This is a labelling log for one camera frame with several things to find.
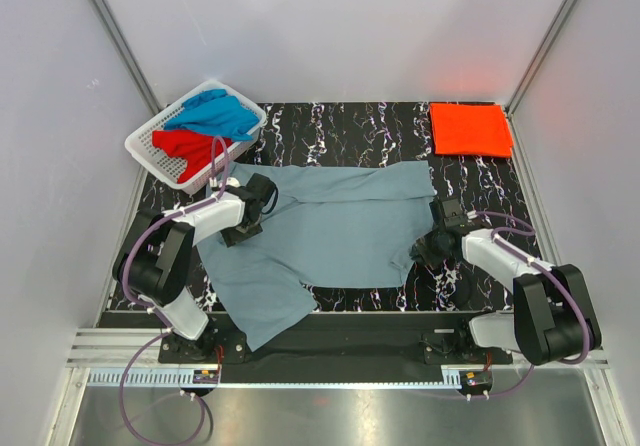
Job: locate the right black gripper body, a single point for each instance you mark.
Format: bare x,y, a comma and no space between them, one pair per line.
430,249

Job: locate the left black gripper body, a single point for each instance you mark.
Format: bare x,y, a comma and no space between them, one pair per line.
237,233

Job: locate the grey blue t shirt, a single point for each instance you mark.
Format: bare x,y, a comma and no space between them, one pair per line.
332,227

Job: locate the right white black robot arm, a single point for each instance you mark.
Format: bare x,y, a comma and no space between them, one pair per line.
552,318

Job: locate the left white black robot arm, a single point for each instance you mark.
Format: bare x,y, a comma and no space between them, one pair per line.
153,261

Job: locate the red t shirt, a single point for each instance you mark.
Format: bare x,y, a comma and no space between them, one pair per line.
197,150

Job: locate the black marble pattern mat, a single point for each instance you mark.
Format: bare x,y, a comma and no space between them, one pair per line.
376,134

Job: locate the white plastic laundry basket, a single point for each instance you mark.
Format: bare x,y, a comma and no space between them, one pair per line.
168,170

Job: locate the folded orange t shirt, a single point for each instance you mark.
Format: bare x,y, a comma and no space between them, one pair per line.
475,130

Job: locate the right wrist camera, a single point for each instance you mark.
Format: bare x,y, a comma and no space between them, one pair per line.
447,212

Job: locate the aluminium frame rail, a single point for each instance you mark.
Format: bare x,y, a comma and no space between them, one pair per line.
139,359

